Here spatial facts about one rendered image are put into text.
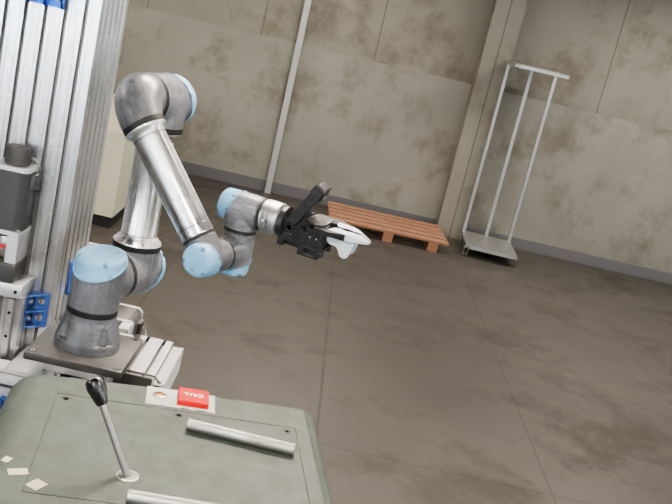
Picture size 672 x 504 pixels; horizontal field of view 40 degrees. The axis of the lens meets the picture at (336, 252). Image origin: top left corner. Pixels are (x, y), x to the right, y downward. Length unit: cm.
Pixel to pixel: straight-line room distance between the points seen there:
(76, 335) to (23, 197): 35
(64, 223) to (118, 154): 509
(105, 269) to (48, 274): 27
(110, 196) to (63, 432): 588
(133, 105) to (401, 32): 793
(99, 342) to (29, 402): 48
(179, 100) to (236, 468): 91
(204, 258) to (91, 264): 29
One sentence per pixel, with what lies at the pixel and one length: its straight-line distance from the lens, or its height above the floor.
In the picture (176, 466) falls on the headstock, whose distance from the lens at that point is 162.
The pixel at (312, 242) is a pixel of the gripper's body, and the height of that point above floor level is 154.
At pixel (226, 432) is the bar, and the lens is 172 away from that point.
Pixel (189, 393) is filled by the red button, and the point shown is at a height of 127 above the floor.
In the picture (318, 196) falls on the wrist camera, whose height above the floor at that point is 164.
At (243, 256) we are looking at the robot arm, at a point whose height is 146.
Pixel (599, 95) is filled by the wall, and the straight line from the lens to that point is 1022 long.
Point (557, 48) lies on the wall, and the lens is 1009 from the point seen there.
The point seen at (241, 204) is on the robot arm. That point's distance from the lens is 210.
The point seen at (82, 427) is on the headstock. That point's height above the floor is 126.
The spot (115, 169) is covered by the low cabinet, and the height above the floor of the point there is 47.
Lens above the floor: 204
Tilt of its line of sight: 14 degrees down
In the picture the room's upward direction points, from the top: 13 degrees clockwise
